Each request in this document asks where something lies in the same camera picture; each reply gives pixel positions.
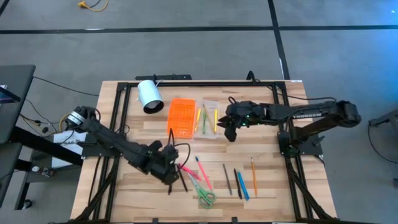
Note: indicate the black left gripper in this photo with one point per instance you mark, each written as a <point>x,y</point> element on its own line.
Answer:
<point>161,165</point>

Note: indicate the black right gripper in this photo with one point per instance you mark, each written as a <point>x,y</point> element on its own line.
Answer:
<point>245,113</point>

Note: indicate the long yellow pen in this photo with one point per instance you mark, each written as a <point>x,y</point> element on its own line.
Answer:
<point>215,121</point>

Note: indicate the green pen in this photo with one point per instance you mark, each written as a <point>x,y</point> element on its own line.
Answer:
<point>204,123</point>

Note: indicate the short yellow pen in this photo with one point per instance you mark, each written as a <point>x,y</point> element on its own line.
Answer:
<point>198,119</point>

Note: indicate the pink highlighter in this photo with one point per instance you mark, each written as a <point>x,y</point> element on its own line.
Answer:
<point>192,173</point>

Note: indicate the pink pen with blue tip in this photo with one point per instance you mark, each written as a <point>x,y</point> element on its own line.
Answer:
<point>203,172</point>

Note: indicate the grey pencil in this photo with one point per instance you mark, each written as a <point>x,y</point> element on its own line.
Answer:
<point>227,179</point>

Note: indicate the orange pencil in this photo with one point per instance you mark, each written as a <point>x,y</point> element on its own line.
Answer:
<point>254,177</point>

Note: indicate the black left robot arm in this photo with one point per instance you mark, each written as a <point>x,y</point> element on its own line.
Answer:
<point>109,140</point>

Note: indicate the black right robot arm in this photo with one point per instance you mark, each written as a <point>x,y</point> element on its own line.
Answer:
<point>311,113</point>

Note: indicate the clear plastic supply box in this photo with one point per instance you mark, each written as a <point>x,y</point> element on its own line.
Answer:
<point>199,135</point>

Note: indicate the orange plastic box lid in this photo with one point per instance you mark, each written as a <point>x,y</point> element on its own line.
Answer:
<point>181,118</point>

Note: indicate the white printed box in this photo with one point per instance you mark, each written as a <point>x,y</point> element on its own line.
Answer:
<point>66,137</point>

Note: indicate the black power strip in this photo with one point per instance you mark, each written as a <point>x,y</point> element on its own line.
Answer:
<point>168,76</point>

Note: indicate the small white round device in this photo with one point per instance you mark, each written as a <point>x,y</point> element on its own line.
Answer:
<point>35,169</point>

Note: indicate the black metal stand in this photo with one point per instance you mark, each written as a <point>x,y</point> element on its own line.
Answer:
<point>385,119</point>

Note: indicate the dark grey desk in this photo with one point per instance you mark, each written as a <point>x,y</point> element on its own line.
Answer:
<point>15,93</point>

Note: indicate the blue screen device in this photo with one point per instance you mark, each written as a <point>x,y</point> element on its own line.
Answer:
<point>6,95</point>

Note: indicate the black aluminium table frame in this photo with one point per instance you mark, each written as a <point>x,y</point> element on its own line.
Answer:
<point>202,84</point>

